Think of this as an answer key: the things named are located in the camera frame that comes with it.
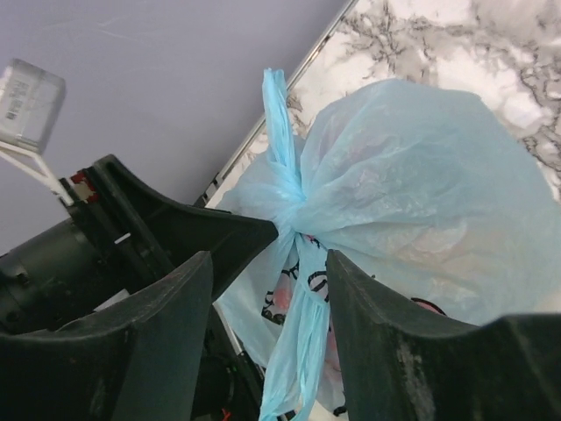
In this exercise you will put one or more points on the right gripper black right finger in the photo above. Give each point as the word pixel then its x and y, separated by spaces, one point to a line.
pixel 400 361

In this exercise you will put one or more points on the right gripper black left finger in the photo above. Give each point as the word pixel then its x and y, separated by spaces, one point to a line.
pixel 135 360

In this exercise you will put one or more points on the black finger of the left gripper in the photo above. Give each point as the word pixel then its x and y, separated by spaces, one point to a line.
pixel 134 236

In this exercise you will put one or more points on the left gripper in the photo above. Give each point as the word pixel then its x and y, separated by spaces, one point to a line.
pixel 30 301

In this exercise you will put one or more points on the blue plastic bag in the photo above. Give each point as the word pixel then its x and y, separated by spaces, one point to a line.
pixel 423 189

